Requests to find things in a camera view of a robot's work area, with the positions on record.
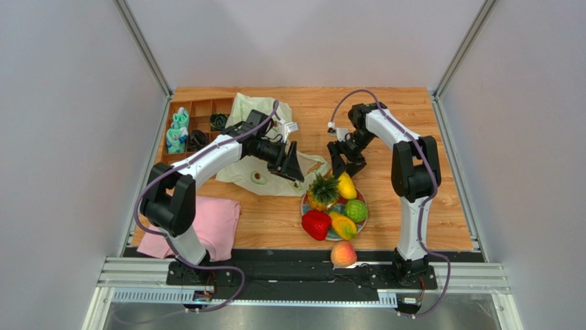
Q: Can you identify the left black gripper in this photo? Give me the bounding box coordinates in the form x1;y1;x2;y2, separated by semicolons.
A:
253;137;304;183

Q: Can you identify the fake yellow lemon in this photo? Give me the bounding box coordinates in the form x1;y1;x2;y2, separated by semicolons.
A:
337;172;358;200

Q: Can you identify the fake pineapple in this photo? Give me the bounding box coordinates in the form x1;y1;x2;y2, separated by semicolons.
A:
307;174;340;212

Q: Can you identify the green custard apple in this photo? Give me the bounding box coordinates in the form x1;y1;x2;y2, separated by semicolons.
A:
344;199;369;223

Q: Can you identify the avocado print plastic bag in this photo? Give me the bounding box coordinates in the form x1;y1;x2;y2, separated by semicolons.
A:
215;93;331;197

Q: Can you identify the fake red apple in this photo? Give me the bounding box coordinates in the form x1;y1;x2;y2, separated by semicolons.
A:
302;210;332;241

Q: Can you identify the fake papaya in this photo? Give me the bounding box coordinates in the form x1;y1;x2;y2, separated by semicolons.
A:
329;211;358;241

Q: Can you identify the fake peach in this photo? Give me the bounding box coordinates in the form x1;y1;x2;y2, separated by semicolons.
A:
330;241;358;267

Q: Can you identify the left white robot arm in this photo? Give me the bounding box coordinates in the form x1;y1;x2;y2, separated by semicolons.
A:
134;110;304;269

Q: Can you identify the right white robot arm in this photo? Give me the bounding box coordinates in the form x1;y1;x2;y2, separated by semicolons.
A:
327;103;442;277

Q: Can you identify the red teal floral plate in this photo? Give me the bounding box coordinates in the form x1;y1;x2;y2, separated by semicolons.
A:
301;188;369;241

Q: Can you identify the dark rolled sock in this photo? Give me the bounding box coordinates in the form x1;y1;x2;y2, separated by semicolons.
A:
209;113;228;131

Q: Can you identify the pink folded cloth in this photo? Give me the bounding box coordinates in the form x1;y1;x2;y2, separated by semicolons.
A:
137;196;241;261

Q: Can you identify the black rolled sock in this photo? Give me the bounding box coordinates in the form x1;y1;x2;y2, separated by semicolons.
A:
186;129;209;152

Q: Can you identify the wooden divider tray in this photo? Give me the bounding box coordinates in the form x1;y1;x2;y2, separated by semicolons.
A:
160;98;234;165

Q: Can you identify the teal rolled sock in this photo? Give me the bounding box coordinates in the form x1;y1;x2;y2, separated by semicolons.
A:
166;127;188;154
171;107;190;129

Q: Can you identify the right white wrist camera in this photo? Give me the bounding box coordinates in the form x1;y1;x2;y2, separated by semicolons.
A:
327;122;351;142

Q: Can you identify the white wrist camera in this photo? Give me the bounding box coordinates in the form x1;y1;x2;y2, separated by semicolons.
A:
327;122;351;142
279;122;299;141

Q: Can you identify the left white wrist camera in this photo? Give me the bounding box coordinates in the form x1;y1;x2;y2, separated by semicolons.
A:
279;122;299;141

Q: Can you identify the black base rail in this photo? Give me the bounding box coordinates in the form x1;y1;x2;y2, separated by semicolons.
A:
123;247;438;304

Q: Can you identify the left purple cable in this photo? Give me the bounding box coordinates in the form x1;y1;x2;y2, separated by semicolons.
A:
132;99;281;313

